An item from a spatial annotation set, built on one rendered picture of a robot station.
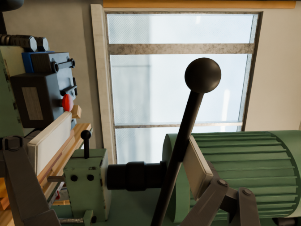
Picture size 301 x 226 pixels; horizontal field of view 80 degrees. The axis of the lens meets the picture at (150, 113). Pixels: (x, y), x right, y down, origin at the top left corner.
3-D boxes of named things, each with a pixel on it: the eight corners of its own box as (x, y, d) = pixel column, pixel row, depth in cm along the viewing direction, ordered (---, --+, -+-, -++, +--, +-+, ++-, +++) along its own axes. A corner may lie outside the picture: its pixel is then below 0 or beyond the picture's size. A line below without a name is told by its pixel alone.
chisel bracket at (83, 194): (67, 148, 39) (107, 147, 40) (77, 198, 44) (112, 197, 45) (52, 170, 32) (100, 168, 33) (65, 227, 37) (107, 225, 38)
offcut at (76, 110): (69, 105, 60) (78, 105, 61) (72, 110, 63) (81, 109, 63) (67, 114, 59) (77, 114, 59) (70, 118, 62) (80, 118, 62)
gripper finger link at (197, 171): (205, 173, 14) (214, 175, 15) (187, 133, 21) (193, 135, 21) (194, 202, 15) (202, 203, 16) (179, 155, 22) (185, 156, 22)
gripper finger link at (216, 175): (218, 198, 13) (255, 204, 14) (199, 158, 18) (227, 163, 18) (211, 213, 14) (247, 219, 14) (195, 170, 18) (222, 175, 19)
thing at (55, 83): (48, 50, 36) (76, 50, 36) (58, 103, 40) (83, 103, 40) (1, 53, 24) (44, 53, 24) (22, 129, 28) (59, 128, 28)
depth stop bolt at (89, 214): (47, 211, 36) (97, 209, 37) (49, 219, 37) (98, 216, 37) (42, 221, 34) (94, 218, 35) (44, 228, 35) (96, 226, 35)
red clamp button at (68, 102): (66, 92, 31) (72, 92, 31) (69, 108, 32) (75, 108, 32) (59, 96, 28) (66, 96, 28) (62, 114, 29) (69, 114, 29)
